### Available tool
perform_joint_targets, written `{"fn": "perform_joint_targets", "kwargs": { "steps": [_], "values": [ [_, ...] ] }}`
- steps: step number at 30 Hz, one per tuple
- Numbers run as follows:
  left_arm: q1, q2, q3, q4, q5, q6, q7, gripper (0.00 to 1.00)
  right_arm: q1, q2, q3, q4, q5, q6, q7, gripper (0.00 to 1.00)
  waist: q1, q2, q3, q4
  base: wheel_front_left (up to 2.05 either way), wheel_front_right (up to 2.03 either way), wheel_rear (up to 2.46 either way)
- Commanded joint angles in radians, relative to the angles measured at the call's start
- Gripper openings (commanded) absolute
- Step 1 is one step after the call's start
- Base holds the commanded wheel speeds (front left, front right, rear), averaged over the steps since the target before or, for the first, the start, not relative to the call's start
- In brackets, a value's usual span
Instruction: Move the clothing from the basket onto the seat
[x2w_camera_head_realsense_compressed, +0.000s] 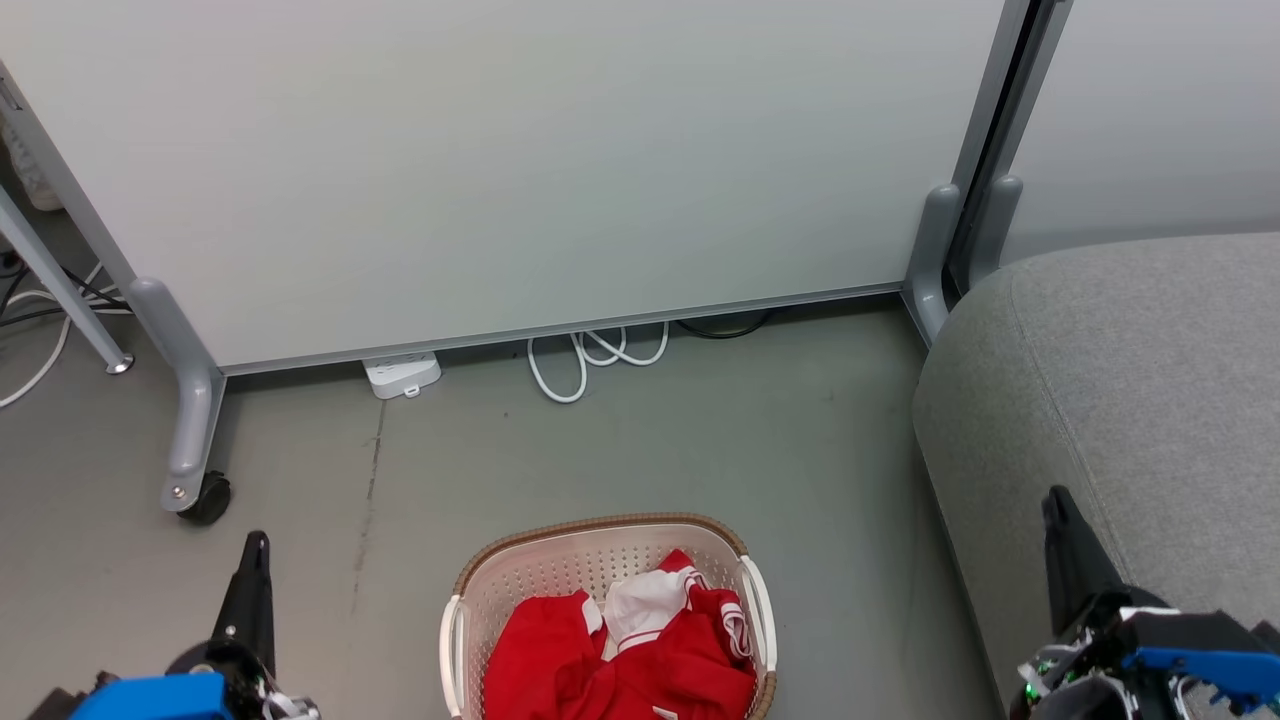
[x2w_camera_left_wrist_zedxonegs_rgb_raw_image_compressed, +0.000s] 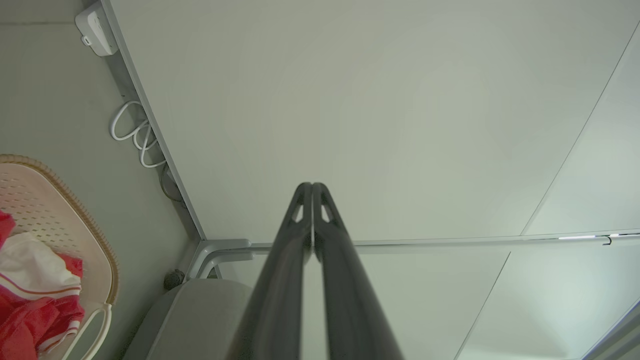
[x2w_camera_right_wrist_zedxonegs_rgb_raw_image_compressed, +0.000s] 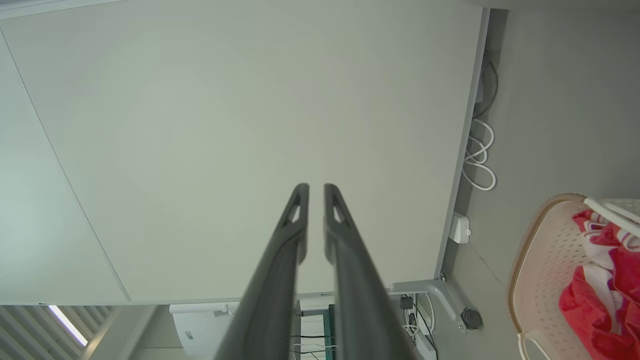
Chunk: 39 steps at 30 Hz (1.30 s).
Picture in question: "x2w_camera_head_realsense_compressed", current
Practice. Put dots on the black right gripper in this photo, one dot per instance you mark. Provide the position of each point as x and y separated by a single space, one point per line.
1100 640

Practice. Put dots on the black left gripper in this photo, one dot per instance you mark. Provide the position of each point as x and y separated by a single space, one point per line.
243 672

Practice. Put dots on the grey fabric sofa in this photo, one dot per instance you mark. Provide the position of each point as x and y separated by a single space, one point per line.
1130 380

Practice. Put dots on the grey partition leg with caster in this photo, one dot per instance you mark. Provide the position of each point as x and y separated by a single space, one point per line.
190 400

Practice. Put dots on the white power strip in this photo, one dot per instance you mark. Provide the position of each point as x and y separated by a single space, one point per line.
402 374

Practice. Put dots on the cream perforated laundry basket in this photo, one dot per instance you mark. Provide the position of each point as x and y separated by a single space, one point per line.
560 565

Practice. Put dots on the grey metal table leg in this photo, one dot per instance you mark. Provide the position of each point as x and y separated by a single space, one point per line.
60 285

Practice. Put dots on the red and white striped garment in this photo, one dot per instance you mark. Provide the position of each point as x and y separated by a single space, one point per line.
690 650

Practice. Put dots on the narrow white partition panel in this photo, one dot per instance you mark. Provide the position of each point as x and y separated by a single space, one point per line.
1150 110

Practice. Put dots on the white perforated object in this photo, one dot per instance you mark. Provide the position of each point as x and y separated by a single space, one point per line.
25 165

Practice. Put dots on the large white partition panel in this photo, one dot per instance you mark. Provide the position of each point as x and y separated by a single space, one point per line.
500 160

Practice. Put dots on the blue left camera mount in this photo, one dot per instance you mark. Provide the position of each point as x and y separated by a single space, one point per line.
150 697

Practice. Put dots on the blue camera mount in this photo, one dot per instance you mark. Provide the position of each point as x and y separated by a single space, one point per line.
150 697
1210 670

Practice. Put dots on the blue right camera mount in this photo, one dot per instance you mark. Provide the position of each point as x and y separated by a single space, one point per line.
1210 670

